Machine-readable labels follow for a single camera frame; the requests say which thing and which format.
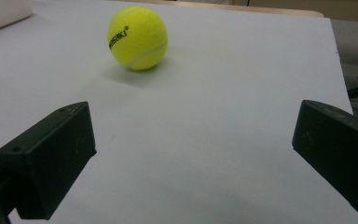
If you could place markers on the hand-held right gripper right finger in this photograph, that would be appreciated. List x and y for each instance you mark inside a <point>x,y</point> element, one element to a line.
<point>335,146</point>

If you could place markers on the yellow tennis ball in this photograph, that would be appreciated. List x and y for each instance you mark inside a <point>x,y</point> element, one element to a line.
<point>137,38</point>

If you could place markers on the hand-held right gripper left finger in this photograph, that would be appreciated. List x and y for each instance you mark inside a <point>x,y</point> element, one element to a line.
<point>49,155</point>

